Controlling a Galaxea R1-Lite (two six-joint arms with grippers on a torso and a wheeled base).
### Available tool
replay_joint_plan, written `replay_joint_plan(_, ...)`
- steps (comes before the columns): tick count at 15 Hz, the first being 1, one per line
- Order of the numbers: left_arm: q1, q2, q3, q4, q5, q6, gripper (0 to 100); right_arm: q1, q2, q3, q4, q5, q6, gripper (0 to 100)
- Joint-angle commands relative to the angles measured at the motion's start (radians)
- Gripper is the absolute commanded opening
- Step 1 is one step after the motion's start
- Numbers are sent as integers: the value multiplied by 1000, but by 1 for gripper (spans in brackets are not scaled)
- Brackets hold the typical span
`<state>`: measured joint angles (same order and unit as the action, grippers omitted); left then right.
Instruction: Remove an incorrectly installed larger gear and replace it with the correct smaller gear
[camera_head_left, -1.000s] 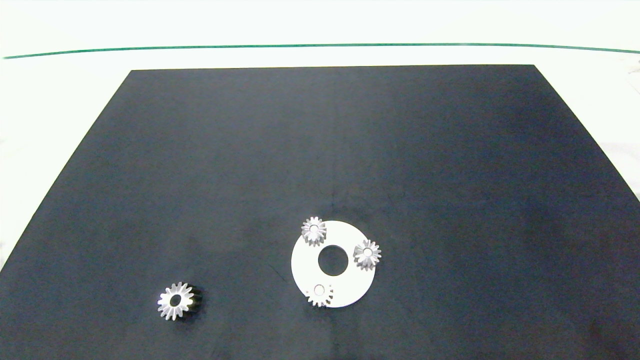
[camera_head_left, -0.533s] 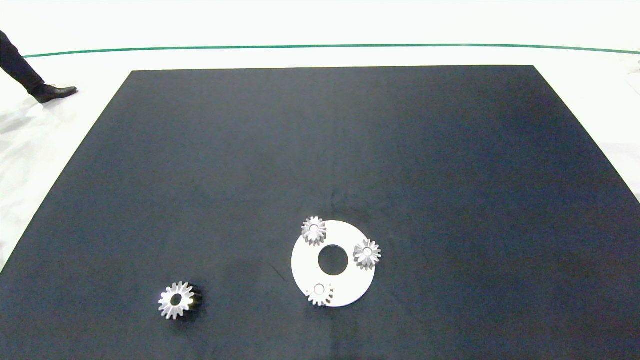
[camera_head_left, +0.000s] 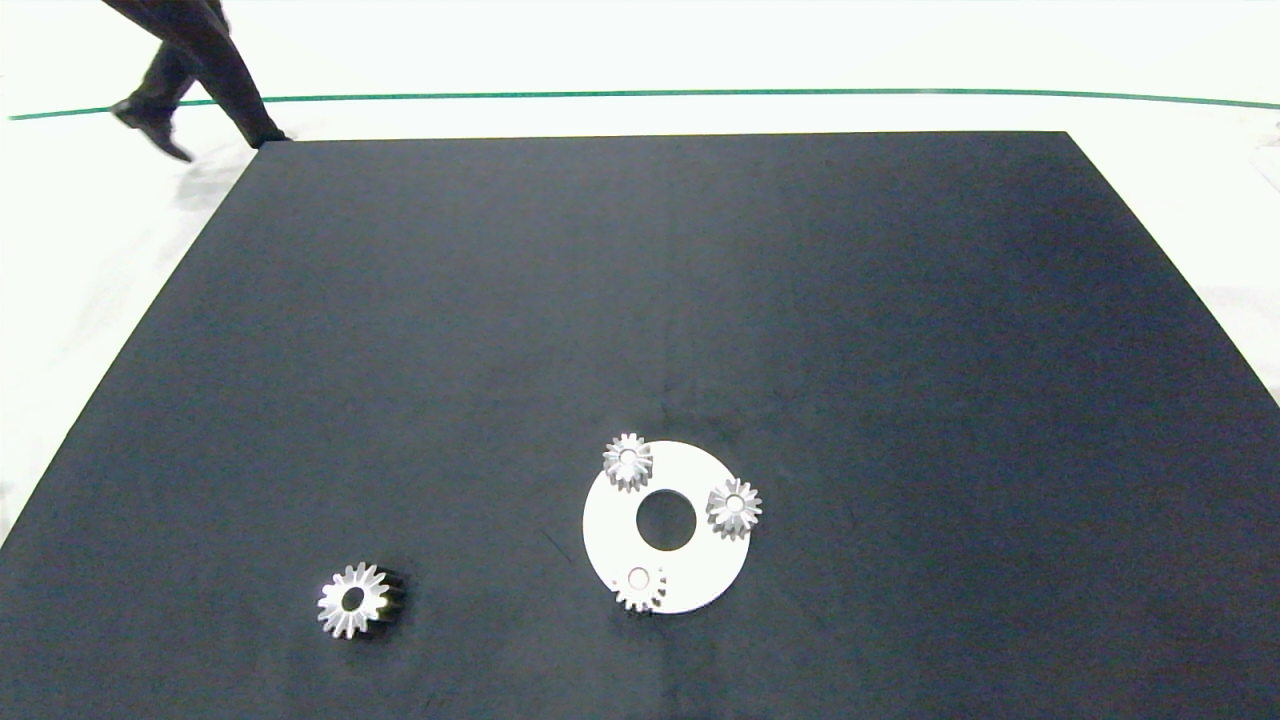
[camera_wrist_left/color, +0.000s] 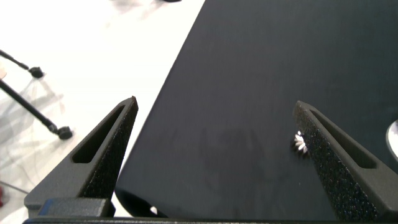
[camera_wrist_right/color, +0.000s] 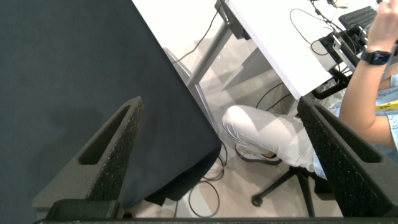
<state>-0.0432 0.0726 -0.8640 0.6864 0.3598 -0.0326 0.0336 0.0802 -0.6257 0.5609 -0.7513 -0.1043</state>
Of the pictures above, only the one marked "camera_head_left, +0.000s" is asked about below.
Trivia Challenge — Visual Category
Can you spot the small steel gear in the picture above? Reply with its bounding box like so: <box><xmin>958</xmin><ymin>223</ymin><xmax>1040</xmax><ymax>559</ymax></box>
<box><xmin>602</xmin><ymin>432</ymin><xmax>655</xmax><ymax>493</ymax></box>
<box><xmin>706</xmin><ymin>478</ymin><xmax>763</xmax><ymax>542</ymax></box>
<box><xmin>612</xmin><ymin>564</ymin><xmax>668</xmax><ymax>616</ymax></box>

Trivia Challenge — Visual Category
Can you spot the large steel gear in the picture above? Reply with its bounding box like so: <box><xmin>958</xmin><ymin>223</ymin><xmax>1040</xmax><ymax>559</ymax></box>
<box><xmin>317</xmin><ymin>561</ymin><xmax>408</xmax><ymax>641</ymax></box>

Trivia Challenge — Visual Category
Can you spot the dark mat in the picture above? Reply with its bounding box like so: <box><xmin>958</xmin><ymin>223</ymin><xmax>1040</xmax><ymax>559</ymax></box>
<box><xmin>0</xmin><ymin>131</ymin><xmax>1280</xmax><ymax>720</ymax></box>

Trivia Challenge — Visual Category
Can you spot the round white plate with pins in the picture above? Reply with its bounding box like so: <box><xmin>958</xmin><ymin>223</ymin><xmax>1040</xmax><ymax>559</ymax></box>
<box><xmin>582</xmin><ymin>440</ymin><xmax>753</xmax><ymax>615</ymax></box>

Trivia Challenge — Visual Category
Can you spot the green floor line tape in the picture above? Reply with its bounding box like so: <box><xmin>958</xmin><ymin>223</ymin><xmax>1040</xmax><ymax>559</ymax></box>
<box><xmin>8</xmin><ymin>88</ymin><xmax>1280</xmax><ymax>122</ymax></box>

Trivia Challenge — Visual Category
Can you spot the person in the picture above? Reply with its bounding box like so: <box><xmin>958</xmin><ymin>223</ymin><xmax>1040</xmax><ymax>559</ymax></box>
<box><xmin>100</xmin><ymin>0</ymin><xmax>293</xmax><ymax>163</ymax></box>

